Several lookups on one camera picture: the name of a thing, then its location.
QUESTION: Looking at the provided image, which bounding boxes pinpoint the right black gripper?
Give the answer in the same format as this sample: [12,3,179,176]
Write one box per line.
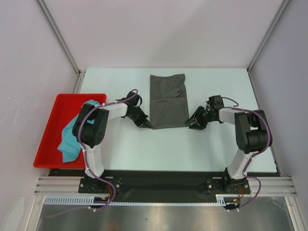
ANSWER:
[186,106,215,130]

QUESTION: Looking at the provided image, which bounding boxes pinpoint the dark grey t-shirt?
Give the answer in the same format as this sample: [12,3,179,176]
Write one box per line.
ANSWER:
[150,74,189,129]

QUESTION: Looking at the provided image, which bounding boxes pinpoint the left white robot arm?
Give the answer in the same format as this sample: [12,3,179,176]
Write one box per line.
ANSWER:
[72,89,153,193]

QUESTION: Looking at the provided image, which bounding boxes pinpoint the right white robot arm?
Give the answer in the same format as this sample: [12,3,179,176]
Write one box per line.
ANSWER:
[185,95,272,193]

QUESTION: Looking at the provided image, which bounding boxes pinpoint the red plastic bin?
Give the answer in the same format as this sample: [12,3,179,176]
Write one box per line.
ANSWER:
[33,93,107,169]

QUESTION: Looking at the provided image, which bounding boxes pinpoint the teal t-shirt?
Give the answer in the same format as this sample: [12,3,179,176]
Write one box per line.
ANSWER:
[56,98,100,164]

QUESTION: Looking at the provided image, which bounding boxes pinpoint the left aluminium corner post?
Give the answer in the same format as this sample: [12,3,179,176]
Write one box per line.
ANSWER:
[35,0,85,75]

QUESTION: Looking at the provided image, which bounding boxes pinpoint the aluminium corner post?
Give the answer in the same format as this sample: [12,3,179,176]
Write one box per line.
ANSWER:
[247,0,292,73]
[35,0,85,75]

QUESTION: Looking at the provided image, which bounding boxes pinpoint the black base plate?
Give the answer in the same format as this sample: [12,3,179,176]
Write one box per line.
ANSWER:
[49,169,279,204]

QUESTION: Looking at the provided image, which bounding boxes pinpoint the grey slotted cable duct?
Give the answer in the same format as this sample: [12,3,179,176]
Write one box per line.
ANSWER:
[44,195,237,206]

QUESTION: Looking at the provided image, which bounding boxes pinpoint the aluminium frame rail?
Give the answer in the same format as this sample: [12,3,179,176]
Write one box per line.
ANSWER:
[34,176,297,197]

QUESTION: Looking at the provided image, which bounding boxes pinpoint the right aluminium corner post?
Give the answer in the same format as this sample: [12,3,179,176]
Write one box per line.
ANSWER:
[247,0,292,73]

